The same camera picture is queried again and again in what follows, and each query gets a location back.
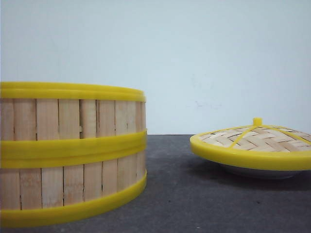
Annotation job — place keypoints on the bamboo steamer basket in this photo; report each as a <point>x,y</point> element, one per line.
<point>47,125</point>
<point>46,196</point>

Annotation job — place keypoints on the woven bamboo steamer lid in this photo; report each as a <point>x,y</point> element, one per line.
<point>256,146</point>

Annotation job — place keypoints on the white shallow plate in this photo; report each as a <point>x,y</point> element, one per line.
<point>260,174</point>

